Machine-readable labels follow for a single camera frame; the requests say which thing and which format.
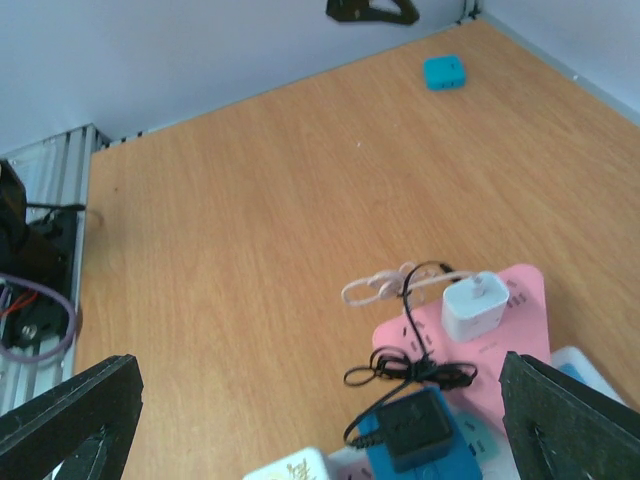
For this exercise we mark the front aluminium rail frame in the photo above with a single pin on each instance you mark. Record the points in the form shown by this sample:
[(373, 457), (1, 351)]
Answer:
[(44, 191)]

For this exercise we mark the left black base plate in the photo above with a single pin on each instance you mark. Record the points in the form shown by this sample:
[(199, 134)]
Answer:
[(33, 312)]

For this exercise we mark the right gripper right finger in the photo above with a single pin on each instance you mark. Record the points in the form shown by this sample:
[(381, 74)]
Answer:
[(560, 428)]

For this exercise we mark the white cube plug with picture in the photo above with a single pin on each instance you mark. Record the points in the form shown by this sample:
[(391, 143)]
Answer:
[(309, 463)]

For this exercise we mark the blue cube socket adapter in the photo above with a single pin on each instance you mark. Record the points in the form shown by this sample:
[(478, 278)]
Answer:
[(458, 464)]

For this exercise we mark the pink triangular socket adapter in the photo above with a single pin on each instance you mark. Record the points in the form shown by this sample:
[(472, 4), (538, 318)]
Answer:
[(523, 329)]

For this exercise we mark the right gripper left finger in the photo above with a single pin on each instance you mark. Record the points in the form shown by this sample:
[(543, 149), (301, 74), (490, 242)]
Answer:
[(83, 427)]

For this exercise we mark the small white charger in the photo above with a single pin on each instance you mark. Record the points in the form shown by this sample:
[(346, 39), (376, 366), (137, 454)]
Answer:
[(473, 306)]

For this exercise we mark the teal cube plug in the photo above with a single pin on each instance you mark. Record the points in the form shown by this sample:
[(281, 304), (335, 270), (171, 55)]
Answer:
[(444, 73)]

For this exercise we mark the black plug adapter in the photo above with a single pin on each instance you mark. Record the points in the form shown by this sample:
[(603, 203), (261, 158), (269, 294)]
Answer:
[(415, 430)]

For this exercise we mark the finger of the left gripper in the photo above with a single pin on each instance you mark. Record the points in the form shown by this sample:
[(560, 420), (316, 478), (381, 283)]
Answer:
[(351, 11)]

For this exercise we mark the white power strip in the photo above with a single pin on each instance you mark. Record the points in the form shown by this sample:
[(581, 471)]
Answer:
[(490, 449)]

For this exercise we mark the left aluminium corner post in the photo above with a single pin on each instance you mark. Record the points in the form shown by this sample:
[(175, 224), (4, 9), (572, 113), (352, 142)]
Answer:
[(471, 10)]

